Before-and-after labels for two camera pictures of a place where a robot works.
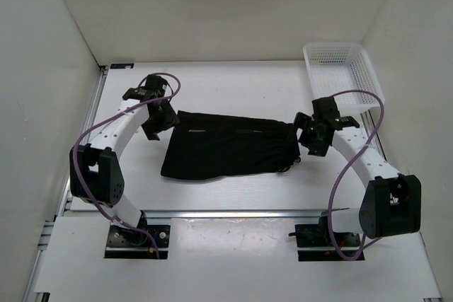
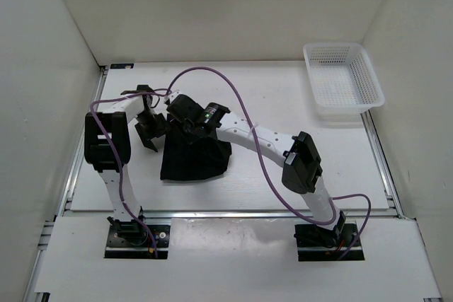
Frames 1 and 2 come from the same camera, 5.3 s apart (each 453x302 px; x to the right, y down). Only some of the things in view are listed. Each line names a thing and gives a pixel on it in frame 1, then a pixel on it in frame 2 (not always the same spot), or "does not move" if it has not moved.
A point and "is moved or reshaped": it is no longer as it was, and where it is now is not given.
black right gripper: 302,121 → 190,138
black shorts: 205,145 is moved or reshaped
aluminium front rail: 233,213 does not move
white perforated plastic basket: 337,67 does not move
